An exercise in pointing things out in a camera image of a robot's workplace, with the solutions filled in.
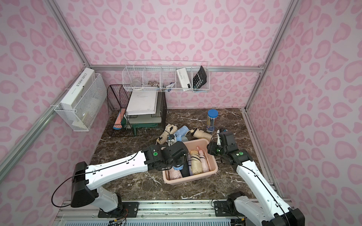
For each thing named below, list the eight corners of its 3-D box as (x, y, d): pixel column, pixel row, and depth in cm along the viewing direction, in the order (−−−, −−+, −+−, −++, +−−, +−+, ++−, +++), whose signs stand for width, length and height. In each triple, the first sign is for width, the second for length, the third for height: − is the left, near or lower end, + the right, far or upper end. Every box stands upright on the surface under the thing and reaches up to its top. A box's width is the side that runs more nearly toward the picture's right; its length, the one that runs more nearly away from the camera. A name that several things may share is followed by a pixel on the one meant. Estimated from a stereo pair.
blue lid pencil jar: (205, 134, 106) (209, 116, 90) (205, 127, 110) (208, 109, 94) (214, 134, 106) (219, 116, 90) (213, 127, 110) (217, 109, 94)
